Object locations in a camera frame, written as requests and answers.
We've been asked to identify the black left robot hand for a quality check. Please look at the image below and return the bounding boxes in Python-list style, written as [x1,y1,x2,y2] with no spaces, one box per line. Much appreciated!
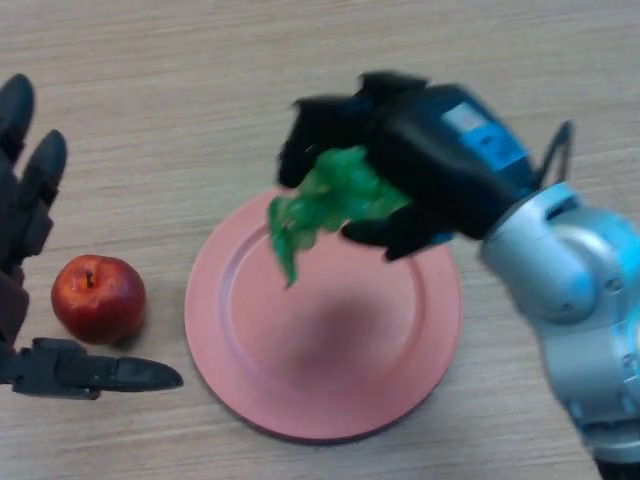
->
[0,73,185,401]

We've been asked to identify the green grapes bunch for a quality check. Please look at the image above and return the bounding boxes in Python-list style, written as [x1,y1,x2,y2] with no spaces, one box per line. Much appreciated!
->
[268,145,414,289]

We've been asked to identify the red apple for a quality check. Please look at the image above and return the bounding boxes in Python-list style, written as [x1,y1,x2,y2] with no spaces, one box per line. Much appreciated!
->
[50,254,147,345]

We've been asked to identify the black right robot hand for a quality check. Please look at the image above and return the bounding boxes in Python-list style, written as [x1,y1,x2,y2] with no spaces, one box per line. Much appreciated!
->
[277,71,536,262]

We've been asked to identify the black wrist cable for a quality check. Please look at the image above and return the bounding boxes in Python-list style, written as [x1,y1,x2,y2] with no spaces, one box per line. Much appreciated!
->
[537,119,575,189]

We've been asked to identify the pink round plate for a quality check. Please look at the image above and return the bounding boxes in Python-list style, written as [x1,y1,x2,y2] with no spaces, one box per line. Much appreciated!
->
[183,188,464,446]

